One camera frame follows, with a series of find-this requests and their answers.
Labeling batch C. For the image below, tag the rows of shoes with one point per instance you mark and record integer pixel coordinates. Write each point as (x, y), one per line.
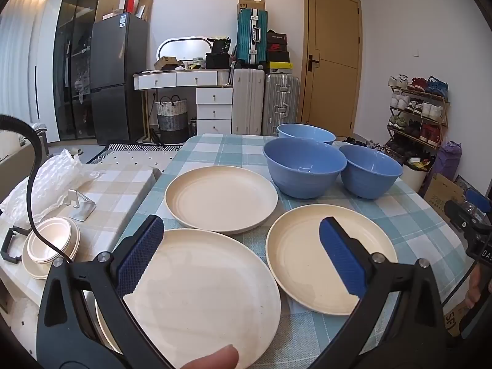
(419, 107)

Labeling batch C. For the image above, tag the metal shoe rack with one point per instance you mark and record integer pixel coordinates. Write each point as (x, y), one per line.
(442, 119)

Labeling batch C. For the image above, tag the small cardboard box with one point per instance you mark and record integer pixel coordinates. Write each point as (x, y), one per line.
(169, 63)

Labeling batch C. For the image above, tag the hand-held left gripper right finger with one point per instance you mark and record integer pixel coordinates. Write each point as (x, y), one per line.
(342, 257)

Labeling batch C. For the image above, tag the dark glass wardrobe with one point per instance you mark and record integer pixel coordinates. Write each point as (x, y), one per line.
(73, 57)

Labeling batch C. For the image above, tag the tall cardboard box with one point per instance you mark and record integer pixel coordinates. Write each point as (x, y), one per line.
(145, 7)

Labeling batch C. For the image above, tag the wooden door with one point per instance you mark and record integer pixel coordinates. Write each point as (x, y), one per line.
(330, 65)

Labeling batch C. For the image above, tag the white bin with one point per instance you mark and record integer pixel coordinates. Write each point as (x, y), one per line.
(413, 178)

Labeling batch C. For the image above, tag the teal checked tablecloth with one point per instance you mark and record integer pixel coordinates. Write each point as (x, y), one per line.
(230, 150)

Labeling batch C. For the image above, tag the white drawer unit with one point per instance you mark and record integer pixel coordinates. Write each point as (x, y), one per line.
(214, 109)

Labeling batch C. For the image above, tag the white vanity desk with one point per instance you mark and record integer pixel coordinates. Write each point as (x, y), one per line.
(176, 78)

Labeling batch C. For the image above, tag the silver suitcase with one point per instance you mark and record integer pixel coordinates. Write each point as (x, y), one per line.
(280, 103)

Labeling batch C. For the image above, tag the cream round plate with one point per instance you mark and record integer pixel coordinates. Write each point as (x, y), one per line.
(219, 196)
(207, 299)
(303, 261)

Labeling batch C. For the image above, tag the pile of dark shoes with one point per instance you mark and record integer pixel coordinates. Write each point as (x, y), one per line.
(363, 143)

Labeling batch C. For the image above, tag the dark grey refrigerator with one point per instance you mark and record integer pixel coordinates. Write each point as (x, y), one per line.
(115, 77)

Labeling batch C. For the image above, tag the cardboard box with black print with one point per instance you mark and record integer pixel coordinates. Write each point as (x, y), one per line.
(251, 3)

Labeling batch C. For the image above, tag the oval vanity mirror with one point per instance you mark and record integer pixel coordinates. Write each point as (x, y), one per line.
(180, 48)

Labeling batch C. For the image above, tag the black shoe boxes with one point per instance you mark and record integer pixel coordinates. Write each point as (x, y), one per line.
(277, 41)

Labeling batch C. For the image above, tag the yellow black box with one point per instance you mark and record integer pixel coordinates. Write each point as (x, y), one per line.
(279, 67)

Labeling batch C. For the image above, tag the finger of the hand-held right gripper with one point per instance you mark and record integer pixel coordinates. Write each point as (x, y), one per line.
(461, 215)
(478, 200)

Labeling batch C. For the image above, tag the grey white woven basket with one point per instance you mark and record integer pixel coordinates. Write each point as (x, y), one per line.
(172, 121)

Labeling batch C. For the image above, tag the dark bottle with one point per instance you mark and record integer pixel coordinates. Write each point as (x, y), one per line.
(193, 127)

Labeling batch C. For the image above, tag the teal suitcase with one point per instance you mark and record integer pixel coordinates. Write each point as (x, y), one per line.
(250, 38)

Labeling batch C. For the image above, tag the open cardboard box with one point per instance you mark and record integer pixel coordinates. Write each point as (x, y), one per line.
(442, 196)

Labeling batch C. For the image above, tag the black clamp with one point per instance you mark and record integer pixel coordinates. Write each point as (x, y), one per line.
(7, 246)

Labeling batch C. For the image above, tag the beige slipper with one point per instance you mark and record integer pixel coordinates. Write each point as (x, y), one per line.
(73, 151)

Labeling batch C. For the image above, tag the purple bag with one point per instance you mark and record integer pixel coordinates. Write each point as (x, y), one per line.
(447, 161)

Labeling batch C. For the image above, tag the printed cardboard box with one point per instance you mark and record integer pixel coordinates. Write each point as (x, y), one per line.
(455, 321)

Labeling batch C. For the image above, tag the cream suitcase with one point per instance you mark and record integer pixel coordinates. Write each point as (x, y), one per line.
(248, 102)

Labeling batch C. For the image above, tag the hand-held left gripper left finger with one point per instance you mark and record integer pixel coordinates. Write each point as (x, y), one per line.
(142, 253)

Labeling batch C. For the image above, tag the beige checked cloth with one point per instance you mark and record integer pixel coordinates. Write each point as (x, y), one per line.
(115, 200)

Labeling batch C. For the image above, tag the stack of small beige plates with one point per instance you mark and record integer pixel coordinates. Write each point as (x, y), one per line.
(50, 238)

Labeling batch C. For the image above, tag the metal phone stand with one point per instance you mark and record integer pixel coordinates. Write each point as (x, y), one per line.
(80, 205)

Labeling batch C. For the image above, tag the light blue bowl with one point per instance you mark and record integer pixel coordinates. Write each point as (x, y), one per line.
(303, 132)

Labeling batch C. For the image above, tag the person's left hand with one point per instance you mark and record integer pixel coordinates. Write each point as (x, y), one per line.
(215, 359)

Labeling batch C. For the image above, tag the white curtain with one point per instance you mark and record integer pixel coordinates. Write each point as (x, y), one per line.
(17, 69)

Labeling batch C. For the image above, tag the person's dark clothing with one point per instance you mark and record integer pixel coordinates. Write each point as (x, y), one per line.
(476, 323)

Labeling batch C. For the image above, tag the black bag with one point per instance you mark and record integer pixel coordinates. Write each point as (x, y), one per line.
(218, 60)

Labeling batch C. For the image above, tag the bubble wrap sheet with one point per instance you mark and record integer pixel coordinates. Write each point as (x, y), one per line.
(50, 184)

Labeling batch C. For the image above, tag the red box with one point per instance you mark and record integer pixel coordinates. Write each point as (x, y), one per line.
(130, 3)

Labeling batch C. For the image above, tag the person's right hand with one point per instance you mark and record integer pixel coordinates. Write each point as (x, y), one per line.
(476, 288)

